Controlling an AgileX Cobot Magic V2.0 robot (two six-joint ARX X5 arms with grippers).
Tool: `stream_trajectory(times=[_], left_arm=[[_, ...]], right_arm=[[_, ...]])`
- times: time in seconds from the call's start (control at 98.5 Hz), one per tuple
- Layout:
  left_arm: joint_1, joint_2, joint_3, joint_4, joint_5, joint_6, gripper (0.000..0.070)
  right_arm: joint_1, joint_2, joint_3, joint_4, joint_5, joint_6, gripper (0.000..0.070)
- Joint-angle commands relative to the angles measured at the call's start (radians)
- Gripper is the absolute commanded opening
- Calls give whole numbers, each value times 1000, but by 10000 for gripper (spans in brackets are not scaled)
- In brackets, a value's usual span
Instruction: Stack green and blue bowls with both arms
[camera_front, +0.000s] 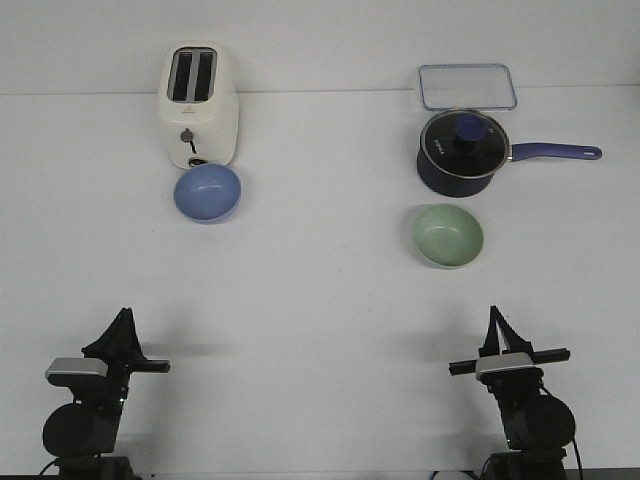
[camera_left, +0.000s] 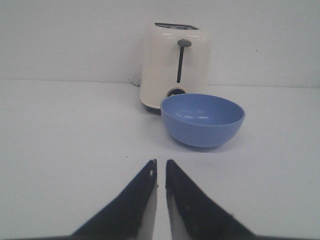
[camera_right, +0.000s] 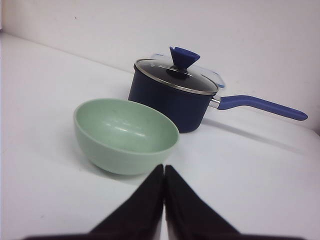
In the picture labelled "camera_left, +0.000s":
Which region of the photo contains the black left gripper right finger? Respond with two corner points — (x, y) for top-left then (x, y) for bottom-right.
(165, 159), (253, 237)

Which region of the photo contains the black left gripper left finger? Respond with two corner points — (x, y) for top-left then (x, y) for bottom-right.
(71, 158), (158, 238)

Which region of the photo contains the blue plastic bowl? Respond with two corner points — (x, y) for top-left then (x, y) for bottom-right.
(160, 93), (246, 148)

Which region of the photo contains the white two-slot toaster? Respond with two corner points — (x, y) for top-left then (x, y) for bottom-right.
(139, 22), (212, 112)

